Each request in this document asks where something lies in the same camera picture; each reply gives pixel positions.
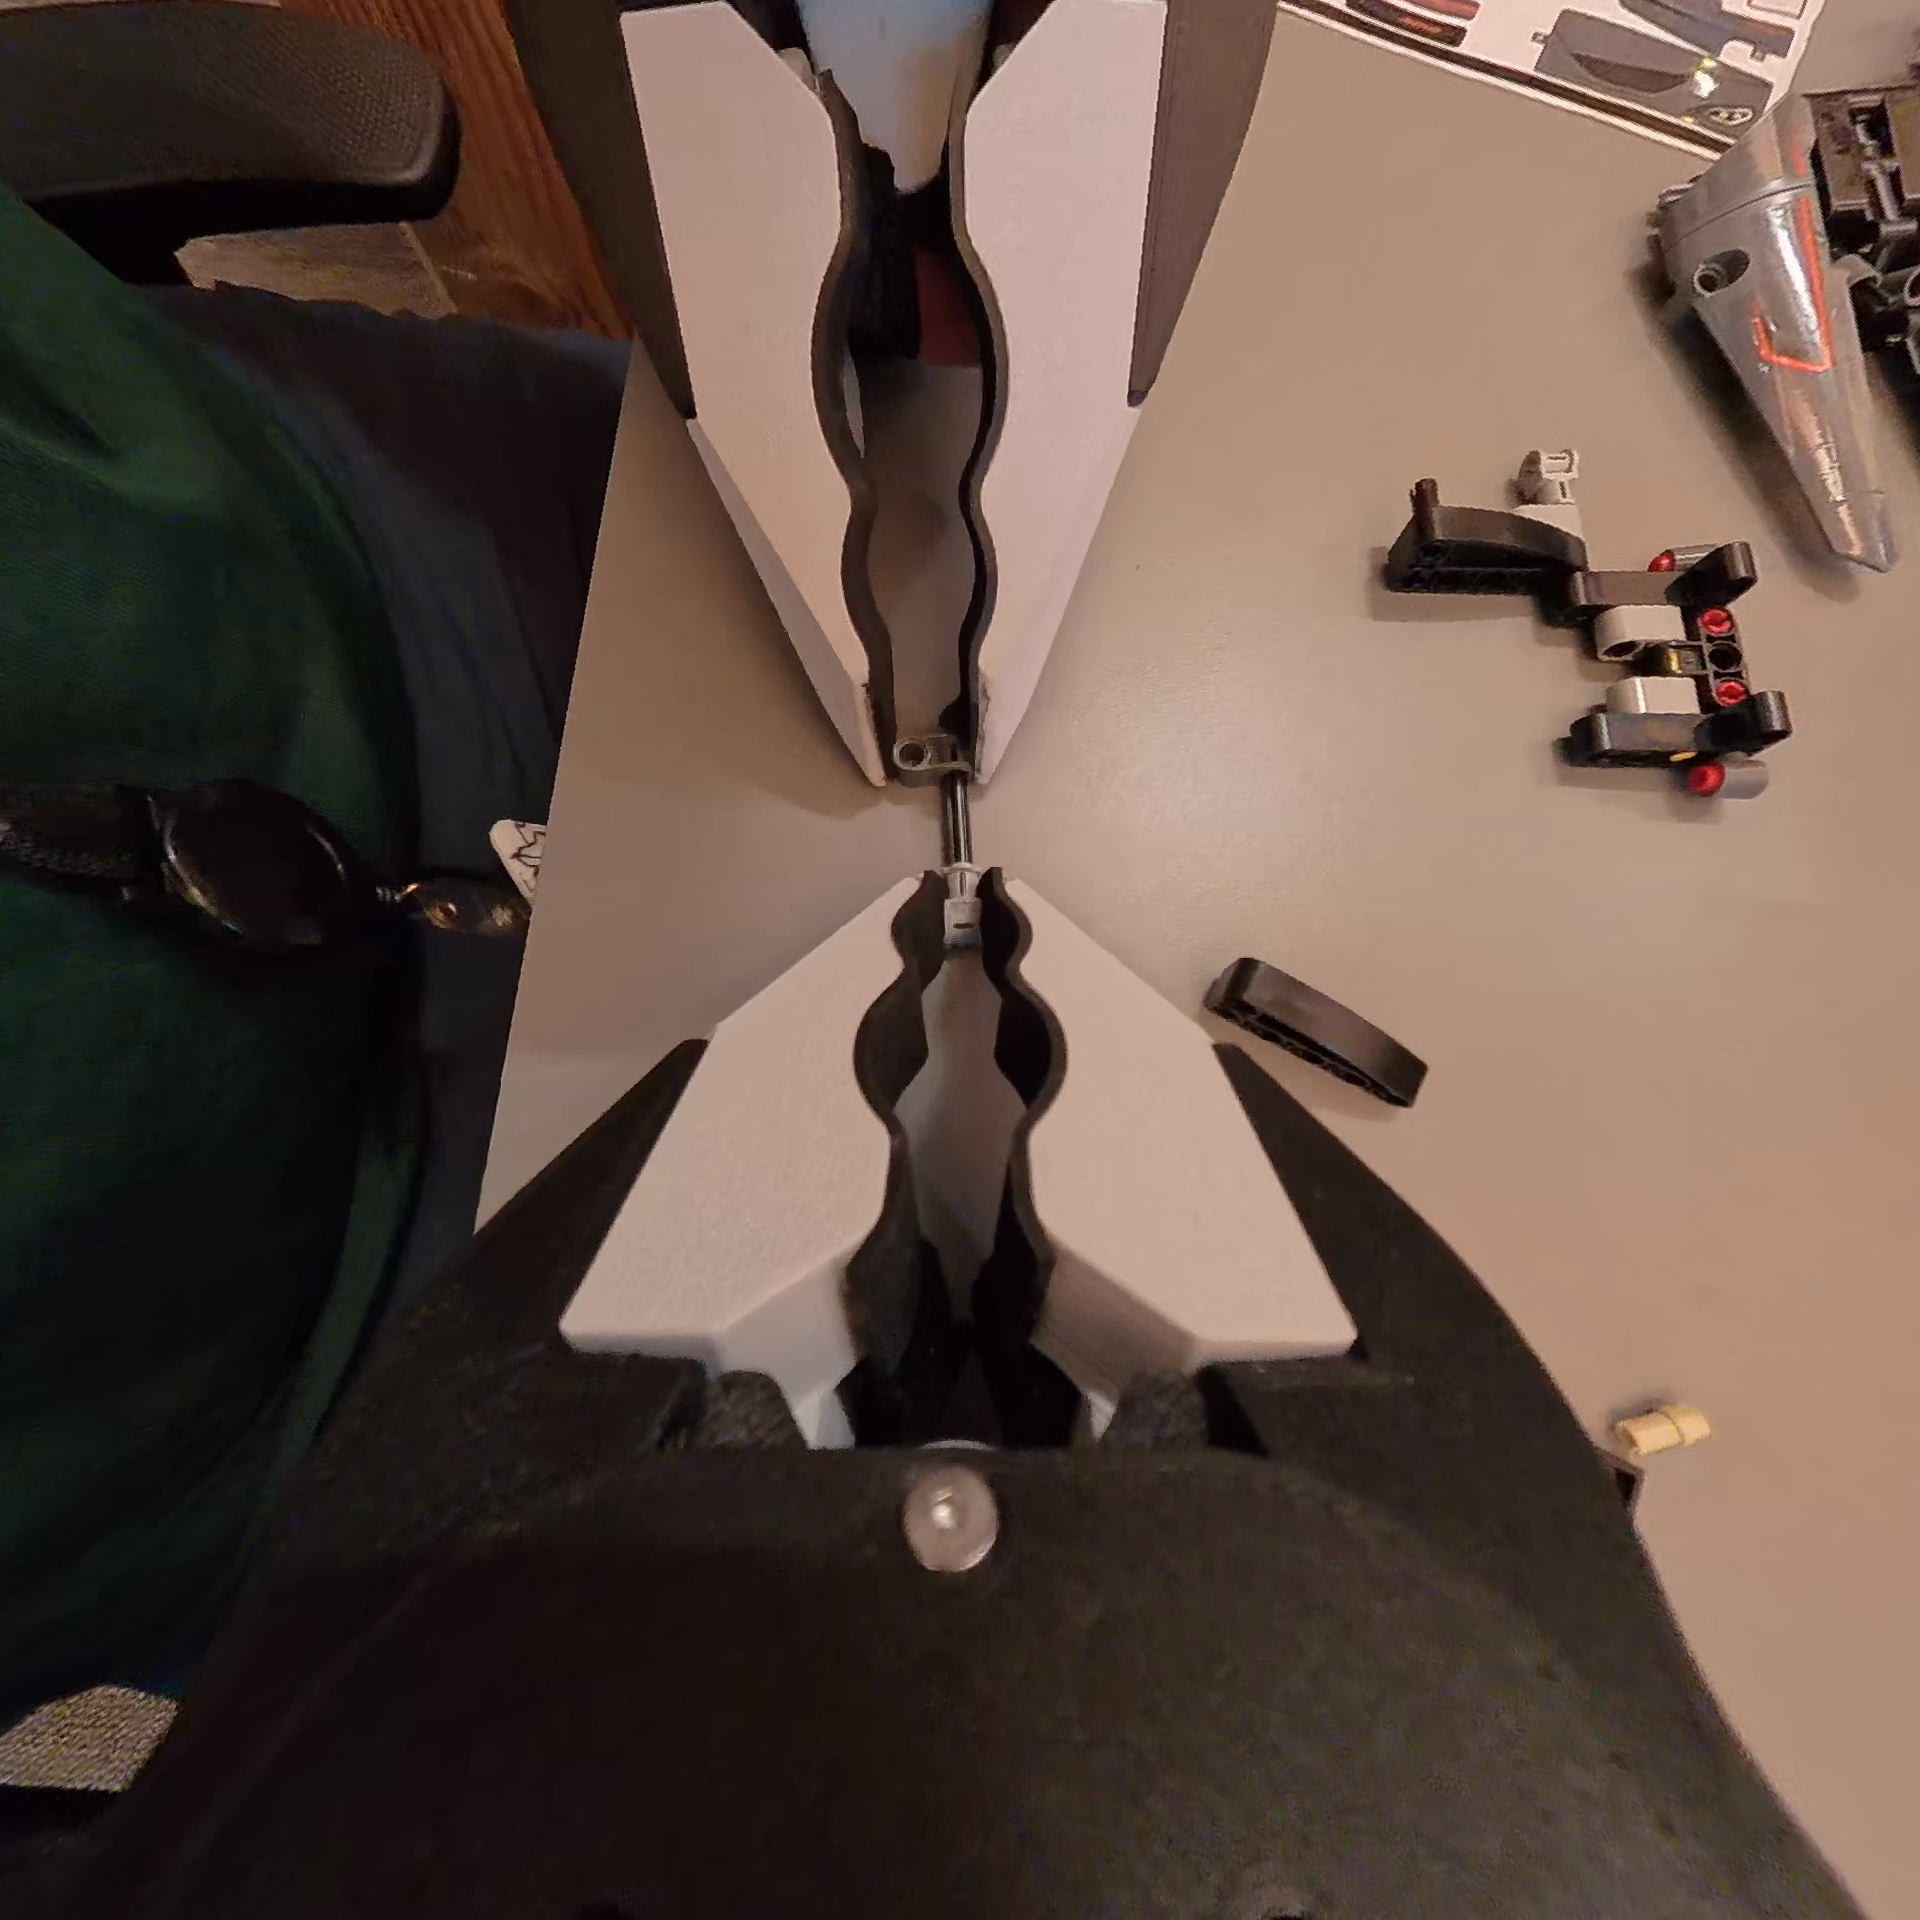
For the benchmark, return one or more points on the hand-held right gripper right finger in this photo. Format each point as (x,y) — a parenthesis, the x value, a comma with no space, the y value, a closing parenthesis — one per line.
(1185,1200)

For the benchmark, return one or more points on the dark grey lego connector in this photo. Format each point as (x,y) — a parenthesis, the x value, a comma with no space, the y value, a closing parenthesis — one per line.
(917,758)

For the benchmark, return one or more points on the grey pointed lego panel assembly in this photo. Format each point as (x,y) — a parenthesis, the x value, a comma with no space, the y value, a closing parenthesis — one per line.
(1785,345)

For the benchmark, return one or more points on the black lego frame red pins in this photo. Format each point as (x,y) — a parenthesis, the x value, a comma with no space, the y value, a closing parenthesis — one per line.
(1627,589)

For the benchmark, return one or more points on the lego sticker sheet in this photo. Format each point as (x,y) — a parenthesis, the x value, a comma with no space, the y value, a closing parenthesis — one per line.
(1499,43)

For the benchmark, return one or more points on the white printed tag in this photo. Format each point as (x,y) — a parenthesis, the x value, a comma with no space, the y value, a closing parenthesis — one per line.
(516,857)

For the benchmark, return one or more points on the black chair armrest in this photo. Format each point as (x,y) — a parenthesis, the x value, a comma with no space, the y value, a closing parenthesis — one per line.
(225,119)

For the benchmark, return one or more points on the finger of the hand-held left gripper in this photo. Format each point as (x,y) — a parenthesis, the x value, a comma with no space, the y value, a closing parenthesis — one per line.
(721,270)
(1065,270)

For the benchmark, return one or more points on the large lego car model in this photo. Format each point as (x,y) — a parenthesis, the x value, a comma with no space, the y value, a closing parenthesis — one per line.
(1867,165)

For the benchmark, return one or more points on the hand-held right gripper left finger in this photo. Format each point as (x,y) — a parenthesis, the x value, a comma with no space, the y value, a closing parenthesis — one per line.
(721,1200)

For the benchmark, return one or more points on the tan lego pin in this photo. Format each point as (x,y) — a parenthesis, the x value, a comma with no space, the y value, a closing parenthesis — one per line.
(1664,1429)

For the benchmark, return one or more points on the black curved lego beam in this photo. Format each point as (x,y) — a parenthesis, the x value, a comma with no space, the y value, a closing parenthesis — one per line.
(1319,1037)

